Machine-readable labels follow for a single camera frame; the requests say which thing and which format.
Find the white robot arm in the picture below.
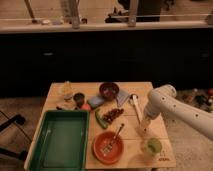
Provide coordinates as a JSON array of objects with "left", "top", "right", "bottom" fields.
[{"left": 140, "top": 84, "right": 213, "bottom": 141}]

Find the green plastic tray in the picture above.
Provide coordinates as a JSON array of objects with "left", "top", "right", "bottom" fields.
[{"left": 27, "top": 110, "right": 89, "bottom": 171}]

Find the green cup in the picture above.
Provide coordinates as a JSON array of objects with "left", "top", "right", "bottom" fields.
[{"left": 145, "top": 138, "right": 162, "bottom": 156}]

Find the grey cloth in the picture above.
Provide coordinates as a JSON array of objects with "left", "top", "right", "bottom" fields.
[{"left": 116, "top": 89, "right": 130, "bottom": 107}]

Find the green cucumber toy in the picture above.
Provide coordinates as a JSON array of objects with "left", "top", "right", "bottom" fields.
[{"left": 95, "top": 109, "right": 108, "bottom": 129}]

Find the metal fork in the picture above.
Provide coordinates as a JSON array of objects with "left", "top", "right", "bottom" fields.
[{"left": 102, "top": 123, "right": 125, "bottom": 156}]

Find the orange bowl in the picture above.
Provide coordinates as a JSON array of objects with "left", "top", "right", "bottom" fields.
[{"left": 92, "top": 131, "right": 124, "bottom": 165}]

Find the dark red bowl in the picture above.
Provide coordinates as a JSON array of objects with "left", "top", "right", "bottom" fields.
[{"left": 99, "top": 82, "right": 119, "bottom": 101}]

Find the orange ball toy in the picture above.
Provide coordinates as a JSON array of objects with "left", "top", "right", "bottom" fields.
[{"left": 81, "top": 103, "right": 91, "bottom": 111}]

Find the dark small cup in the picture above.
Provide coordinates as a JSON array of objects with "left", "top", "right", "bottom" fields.
[{"left": 73, "top": 93, "right": 85, "bottom": 107}]

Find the beige flat toy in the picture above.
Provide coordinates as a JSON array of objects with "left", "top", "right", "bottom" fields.
[{"left": 56, "top": 102, "right": 76, "bottom": 110}]

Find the yellow bottle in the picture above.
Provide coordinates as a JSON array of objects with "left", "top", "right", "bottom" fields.
[{"left": 61, "top": 81, "right": 73, "bottom": 100}]

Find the black chair base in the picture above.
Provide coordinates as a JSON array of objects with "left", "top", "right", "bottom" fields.
[{"left": 0, "top": 113, "right": 29, "bottom": 162}]

